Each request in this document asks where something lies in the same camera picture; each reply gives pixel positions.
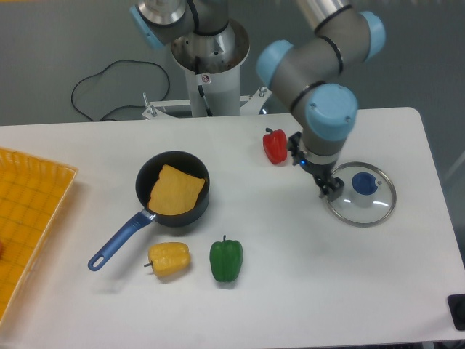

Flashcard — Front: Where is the black cable on floor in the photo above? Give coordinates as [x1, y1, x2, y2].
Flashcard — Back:
[70, 58, 171, 122]

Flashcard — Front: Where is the yellow toast bread slice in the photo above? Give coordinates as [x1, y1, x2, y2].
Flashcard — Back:
[147, 164, 206, 216]

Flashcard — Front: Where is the black device at table edge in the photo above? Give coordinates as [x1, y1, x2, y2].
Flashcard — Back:
[447, 294, 465, 331]

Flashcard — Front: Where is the glass lid blue knob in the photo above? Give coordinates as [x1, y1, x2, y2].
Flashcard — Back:
[324, 161, 397, 228]

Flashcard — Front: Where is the green bell pepper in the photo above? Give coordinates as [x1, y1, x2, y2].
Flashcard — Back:
[209, 235, 243, 283]

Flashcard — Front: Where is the yellow woven basket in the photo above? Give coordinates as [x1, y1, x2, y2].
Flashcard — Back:
[1, 148, 78, 321]

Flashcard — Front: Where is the red bell pepper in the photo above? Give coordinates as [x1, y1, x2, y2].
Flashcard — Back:
[262, 127, 288, 164]

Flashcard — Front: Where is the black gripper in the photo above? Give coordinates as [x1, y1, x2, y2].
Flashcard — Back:
[286, 132, 344, 202]

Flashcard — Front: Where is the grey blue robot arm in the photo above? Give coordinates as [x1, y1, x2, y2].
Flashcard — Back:
[130, 1, 386, 201]

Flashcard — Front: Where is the black saucepan blue handle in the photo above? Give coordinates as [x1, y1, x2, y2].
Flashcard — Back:
[88, 151, 210, 271]

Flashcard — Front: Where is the yellow bell pepper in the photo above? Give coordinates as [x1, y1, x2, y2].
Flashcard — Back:
[144, 242, 191, 278]

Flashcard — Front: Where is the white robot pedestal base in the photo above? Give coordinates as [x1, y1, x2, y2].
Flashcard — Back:
[141, 17, 274, 119]

